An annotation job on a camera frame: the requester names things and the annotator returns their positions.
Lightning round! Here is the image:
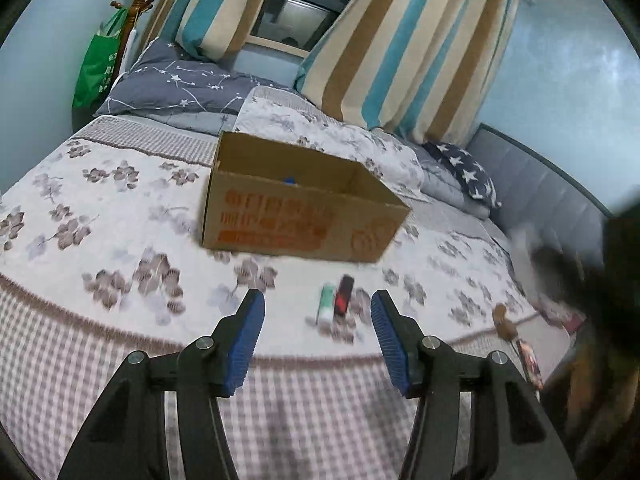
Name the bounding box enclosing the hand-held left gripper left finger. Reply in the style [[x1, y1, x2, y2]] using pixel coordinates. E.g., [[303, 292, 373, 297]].
[[57, 289, 267, 480]]

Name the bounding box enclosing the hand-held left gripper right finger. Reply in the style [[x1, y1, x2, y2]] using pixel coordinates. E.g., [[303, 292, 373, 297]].
[[370, 289, 576, 480]]

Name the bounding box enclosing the red and black lighter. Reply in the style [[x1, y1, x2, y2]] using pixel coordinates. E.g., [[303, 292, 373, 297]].
[[333, 274, 355, 317]]

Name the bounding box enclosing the green and white tube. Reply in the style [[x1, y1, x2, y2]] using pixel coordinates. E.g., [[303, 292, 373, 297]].
[[316, 283, 337, 325]]

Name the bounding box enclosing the printed cardboard box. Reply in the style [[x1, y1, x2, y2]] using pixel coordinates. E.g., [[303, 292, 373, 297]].
[[201, 131, 412, 264]]

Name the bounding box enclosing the brown haired doll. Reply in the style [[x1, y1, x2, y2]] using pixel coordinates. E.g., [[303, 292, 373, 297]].
[[492, 303, 545, 392]]

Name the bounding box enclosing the grey padded headboard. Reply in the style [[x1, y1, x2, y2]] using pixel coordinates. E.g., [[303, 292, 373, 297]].
[[465, 122, 617, 272]]

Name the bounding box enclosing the navy star pillow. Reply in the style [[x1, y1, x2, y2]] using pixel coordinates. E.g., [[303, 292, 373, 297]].
[[422, 141, 503, 210]]

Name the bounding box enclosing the folded floral quilt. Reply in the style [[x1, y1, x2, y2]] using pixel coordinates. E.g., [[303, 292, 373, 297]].
[[234, 85, 427, 201]]

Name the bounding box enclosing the grey star line pillow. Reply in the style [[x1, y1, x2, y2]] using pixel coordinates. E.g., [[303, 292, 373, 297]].
[[92, 37, 301, 137]]

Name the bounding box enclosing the striped curtain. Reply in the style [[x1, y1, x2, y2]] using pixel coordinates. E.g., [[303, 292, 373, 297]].
[[137, 0, 282, 62], [294, 0, 524, 147]]

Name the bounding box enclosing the green shopping bag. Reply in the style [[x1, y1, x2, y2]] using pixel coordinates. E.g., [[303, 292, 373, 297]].
[[71, 6, 130, 111]]

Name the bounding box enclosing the window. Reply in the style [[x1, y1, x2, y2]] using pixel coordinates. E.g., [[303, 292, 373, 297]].
[[246, 0, 377, 54]]

